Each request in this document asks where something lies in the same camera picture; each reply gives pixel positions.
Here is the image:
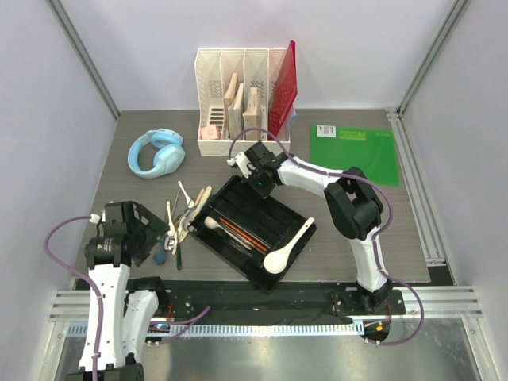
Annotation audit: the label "black cutlery tray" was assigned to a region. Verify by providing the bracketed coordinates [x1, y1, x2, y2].
[190, 175, 317, 294]

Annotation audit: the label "small white ceramic spoon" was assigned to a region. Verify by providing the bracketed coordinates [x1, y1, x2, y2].
[204, 216, 226, 231]

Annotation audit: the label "light blue headphones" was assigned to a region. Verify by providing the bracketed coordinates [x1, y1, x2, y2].
[127, 129, 186, 179]

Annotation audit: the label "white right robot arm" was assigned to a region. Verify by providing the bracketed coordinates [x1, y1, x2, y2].
[228, 142, 393, 314]

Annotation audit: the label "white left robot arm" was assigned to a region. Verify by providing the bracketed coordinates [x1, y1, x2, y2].
[65, 201, 169, 380]

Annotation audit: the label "blue plastic spoon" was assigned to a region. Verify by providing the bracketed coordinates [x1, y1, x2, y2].
[153, 236, 167, 265]

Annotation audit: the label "white thin plastic spoon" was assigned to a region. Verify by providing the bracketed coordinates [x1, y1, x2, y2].
[177, 181, 194, 208]

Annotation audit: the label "wooden board right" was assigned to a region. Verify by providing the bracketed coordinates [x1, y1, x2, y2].
[242, 87, 261, 141]

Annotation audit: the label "wooden board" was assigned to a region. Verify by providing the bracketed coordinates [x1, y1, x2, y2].
[223, 72, 244, 140]
[242, 87, 261, 141]

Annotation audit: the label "orange chopstick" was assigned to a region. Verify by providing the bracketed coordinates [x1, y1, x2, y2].
[219, 217, 269, 253]

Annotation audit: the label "white chopstick in tray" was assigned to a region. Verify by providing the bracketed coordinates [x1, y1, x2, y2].
[221, 226, 253, 250]

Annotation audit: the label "mesh zipper pouch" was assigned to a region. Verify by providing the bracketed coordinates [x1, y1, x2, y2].
[287, 110, 297, 126]

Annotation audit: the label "pink cube box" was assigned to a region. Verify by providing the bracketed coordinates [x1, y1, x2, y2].
[200, 124, 221, 141]

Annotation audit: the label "large white ceramic spoon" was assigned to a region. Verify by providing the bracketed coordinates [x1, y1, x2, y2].
[263, 217, 314, 275]

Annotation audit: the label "magenta plastic folder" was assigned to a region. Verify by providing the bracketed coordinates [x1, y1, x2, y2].
[267, 40, 298, 137]

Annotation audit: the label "wooden board left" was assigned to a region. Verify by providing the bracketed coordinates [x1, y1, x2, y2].
[223, 72, 244, 140]

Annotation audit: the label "white file organizer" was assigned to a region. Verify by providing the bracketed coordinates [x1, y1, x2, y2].
[194, 41, 298, 157]

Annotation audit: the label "green cutting mat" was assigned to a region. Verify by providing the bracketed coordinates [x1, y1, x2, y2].
[310, 125, 400, 187]

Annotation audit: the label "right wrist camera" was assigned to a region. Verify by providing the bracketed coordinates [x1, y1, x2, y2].
[226, 152, 252, 179]

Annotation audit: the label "green handled utensil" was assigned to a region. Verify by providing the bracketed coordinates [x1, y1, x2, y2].
[175, 234, 183, 271]

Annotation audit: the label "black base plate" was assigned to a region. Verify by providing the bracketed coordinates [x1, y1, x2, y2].
[122, 279, 406, 318]

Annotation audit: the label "white cable duct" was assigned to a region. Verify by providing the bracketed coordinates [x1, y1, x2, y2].
[67, 321, 364, 338]

